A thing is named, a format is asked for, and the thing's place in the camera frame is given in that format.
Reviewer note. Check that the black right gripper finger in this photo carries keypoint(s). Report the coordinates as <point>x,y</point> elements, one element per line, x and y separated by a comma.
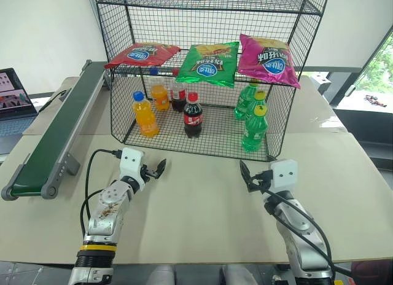
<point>270,159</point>
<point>245,174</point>

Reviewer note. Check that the green potato chip bag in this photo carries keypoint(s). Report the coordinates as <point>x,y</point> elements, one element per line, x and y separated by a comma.
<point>208,68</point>

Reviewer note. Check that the magenta potato chip bag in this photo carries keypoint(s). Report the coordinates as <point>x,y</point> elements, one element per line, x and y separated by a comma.
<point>267,62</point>

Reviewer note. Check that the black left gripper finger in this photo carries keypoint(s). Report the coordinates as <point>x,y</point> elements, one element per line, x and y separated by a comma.
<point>161,169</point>

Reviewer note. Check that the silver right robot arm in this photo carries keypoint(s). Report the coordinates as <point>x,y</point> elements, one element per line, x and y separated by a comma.
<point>307,251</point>

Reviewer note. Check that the green conveyor belt grey frame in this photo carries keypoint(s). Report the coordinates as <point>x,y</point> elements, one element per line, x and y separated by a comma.
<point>55,131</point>

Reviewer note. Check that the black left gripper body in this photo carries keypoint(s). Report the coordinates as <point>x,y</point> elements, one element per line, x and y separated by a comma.
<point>149,174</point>

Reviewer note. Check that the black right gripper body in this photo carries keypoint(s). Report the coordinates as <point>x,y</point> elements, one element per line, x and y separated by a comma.
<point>261,182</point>

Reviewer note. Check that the red potato chip bag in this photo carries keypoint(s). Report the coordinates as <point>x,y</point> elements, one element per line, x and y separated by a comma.
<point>141,55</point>

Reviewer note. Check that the orange soda bottle blue cap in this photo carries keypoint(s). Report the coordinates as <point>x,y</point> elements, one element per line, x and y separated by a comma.
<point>146,116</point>
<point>160,96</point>

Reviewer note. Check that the cola bottle red cap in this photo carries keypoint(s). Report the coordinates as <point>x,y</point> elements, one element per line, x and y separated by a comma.
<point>178,97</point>
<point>192,119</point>

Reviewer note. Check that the grey metal base plate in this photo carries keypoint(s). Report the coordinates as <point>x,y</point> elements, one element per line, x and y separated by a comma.
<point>33,274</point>

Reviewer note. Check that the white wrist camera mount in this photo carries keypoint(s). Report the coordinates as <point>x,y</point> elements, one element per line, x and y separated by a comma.
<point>284,174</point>
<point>131,163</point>

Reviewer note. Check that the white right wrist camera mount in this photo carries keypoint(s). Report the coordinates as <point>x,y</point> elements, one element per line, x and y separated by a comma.
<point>284,174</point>

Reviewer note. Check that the white box red dots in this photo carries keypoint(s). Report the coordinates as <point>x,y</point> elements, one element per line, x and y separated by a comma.
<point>320,82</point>

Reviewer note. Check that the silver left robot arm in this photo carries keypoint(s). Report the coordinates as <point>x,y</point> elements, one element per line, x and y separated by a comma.
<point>106,206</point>

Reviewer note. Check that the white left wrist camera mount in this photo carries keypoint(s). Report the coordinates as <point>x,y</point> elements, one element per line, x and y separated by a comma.
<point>131,163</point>

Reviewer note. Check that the open laptop computer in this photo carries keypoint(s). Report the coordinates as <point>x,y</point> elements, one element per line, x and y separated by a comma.
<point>12,91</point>

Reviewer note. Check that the green soda bottle yellow cap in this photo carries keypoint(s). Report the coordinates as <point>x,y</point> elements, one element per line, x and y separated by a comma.
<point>244,103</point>
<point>260,96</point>
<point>254,133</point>

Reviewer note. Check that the red object under table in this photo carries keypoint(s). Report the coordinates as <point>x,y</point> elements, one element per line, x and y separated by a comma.
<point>362,274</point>

